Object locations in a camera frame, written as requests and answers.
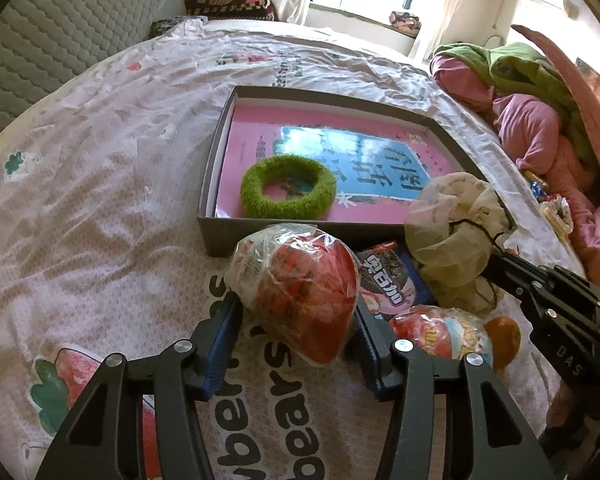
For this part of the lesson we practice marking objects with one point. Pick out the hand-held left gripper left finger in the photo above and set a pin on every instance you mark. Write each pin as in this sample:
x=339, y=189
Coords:
x=224, y=341

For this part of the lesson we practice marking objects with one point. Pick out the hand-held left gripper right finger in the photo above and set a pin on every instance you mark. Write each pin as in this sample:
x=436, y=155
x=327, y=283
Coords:
x=368, y=342

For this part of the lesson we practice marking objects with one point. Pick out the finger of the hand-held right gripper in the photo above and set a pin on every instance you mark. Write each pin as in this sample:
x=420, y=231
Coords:
x=512, y=267

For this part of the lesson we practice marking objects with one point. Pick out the orange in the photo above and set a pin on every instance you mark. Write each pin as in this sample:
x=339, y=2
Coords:
x=505, y=340

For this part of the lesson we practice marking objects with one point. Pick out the bagged red instant noodle bowl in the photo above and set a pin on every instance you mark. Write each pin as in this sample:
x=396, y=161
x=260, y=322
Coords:
x=300, y=290
x=440, y=332

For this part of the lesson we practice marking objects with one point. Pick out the beige mesh bag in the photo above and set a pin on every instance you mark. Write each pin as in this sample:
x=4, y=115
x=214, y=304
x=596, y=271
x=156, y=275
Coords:
x=450, y=230

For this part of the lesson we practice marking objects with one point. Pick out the grey shallow cardboard box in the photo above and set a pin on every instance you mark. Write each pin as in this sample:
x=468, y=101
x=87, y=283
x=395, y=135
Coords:
x=210, y=200

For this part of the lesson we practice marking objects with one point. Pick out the blue cookie packet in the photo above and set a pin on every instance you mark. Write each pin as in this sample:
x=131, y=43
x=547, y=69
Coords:
x=387, y=280

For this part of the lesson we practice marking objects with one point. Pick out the pile of small snack packets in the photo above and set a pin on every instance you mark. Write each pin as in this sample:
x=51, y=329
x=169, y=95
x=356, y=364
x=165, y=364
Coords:
x=555, y=210

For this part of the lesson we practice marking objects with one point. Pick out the pile of pink green bedding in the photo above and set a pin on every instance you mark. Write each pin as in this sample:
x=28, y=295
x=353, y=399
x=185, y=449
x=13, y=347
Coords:
x=535, y=130

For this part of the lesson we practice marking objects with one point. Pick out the green fuzzy scrunchie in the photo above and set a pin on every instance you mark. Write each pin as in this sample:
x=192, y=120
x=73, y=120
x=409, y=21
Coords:
x=252, y=190

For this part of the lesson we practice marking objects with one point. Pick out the reddish brown board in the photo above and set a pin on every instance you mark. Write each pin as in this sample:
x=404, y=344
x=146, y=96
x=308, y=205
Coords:
x=580, y=100

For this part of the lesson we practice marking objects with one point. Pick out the green blanket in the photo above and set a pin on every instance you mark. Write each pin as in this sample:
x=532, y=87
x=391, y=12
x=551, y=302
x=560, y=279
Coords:
x=520, y=67

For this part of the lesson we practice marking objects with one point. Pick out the pink and blue book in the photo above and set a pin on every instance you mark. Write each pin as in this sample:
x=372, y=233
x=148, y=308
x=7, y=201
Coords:
x=250, y=135

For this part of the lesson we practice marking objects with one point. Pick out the pink strawberry printed bedsheet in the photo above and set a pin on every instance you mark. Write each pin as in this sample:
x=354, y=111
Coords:
x=105, y=170

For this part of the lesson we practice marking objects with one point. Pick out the patterned cloth on windowsill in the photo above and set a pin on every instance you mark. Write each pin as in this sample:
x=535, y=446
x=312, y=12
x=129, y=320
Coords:
x=405, y=22

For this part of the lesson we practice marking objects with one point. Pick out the dark patterned cloth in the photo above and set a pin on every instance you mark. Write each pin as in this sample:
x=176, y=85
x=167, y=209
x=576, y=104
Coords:
x=175, y=26

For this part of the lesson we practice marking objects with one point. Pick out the dark checkered folded blanket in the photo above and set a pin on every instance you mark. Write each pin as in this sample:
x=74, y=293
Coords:
x=230, y=7

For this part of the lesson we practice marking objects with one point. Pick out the grey quilted headboard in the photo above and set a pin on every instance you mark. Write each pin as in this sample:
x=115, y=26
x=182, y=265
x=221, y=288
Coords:
x=55, y=30

